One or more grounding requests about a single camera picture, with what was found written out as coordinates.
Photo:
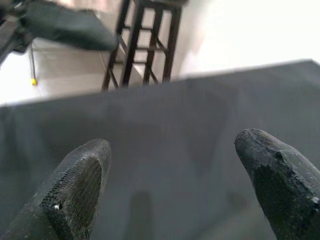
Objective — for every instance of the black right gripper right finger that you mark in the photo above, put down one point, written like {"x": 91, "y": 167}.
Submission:
{"x": 287, "y": 195}

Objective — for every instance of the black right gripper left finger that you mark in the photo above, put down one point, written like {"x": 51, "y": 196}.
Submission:
{"x": 65, "y": 195}

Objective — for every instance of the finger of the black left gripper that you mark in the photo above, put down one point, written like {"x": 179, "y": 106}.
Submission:
{"x": 70, "y": 27}

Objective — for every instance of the beige hanging cloth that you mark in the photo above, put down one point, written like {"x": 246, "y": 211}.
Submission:
{"x": 100, "y": 3}

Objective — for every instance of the grey pole with yellow foot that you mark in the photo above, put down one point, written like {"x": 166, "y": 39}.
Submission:
{"x": 32, "y": 65}

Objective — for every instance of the black wooden stool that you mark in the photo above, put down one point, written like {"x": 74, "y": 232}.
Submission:
{"x": 132, "y": 50}

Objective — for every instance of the black tablecloth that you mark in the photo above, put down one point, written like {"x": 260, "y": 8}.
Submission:
{"x": 162, "y": 125}

